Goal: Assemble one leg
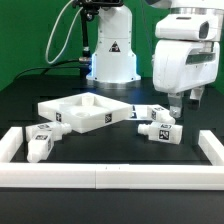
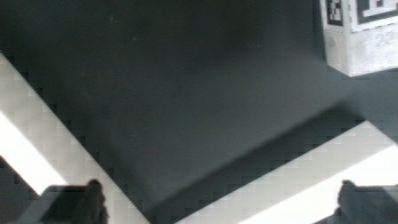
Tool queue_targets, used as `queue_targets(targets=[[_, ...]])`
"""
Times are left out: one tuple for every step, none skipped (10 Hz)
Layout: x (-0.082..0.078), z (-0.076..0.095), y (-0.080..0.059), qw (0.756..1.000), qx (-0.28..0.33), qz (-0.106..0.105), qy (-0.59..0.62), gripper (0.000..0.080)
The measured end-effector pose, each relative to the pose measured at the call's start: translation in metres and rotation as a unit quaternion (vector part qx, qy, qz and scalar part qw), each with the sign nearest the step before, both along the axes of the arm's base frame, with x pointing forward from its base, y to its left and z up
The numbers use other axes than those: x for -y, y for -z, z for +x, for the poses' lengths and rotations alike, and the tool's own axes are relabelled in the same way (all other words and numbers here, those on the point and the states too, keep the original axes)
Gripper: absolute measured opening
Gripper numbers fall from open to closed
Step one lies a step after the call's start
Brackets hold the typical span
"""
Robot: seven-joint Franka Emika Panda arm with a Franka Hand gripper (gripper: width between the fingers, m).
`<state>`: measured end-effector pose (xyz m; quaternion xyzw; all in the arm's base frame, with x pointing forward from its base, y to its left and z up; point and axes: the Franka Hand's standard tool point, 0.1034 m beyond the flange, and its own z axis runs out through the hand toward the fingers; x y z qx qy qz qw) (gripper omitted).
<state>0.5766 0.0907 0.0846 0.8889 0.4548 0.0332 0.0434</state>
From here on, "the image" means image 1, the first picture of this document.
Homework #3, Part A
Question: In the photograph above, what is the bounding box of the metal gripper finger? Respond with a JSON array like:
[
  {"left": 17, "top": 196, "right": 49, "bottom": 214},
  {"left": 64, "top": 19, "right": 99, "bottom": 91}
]
[
  {"left": 190, "top": 86, "right": 205, "bottom": 103},
  {"left": 168, "top": 93, "right": 183, "bottom": 118}
]

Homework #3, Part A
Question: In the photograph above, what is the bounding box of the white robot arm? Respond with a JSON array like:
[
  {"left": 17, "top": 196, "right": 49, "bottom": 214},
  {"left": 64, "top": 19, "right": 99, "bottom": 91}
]
[{"left": 87, "top": 0, "right": 224, "bottom": 118}]

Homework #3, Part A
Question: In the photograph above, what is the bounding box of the white square tabletop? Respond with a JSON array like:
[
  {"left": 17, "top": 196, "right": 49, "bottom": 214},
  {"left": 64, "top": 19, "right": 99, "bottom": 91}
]
[{"left": 38, "top": 92, "right": 132, "bottom": 133}]

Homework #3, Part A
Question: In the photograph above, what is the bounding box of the white cable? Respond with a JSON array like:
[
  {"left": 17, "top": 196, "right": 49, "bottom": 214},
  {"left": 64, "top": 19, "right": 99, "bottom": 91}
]
[{"left": 44, "top": 0, "right": 84, "bottom": 65}]

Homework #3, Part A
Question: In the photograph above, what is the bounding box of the white U-shaped fence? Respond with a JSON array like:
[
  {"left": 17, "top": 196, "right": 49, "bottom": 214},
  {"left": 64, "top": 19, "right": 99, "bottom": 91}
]
[{"left": 0, "top": 127, "right": 224, "bottom": 190}]

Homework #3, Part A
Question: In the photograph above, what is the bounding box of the black cable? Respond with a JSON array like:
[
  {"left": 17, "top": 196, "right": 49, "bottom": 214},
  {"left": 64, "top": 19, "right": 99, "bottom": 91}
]
[{"left": 0, "top": 59, "right": 88, "bottom": 92}]

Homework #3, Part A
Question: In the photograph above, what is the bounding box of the white sheet with tags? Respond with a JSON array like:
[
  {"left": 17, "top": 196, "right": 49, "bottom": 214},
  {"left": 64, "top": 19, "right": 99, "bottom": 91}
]
[{"left": 130, "top": 105, "right": 152, "bottom": 121}]

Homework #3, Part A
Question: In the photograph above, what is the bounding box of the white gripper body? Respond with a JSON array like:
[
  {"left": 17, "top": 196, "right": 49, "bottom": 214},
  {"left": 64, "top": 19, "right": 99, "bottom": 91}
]
[{"left": 153, "top": 14, "right": 220, "bottom": 93}]

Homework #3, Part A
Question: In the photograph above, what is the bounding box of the black post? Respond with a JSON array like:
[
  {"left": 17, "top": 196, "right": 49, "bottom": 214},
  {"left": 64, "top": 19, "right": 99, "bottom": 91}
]
[{"left": 70, "top": 0, "right": 124, "bottom": 78}]

